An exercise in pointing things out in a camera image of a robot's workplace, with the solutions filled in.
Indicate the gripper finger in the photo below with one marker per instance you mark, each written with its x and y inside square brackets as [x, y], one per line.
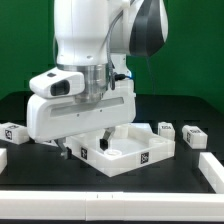
[66, 152]
[108, 134]

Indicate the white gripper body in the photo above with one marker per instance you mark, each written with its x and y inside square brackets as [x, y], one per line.
[50, 119]

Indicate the white fence rail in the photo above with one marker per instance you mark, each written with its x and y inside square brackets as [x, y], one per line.
[212, 170]
[3, 159]
[93, 206]

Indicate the white square tabletop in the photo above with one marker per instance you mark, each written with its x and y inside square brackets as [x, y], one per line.
[132, 146]

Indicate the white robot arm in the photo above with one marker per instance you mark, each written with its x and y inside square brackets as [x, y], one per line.
[90, 88]

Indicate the white front fence rail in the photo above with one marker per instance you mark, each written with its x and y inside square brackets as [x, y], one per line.
[93, 206]

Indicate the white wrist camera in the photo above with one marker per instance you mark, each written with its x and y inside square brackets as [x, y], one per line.
[57, 83]

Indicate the white left fence rail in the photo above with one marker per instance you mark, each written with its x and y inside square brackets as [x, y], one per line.
[3, 159]

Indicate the white right fence rail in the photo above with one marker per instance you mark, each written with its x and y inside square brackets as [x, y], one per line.
[212, 170]

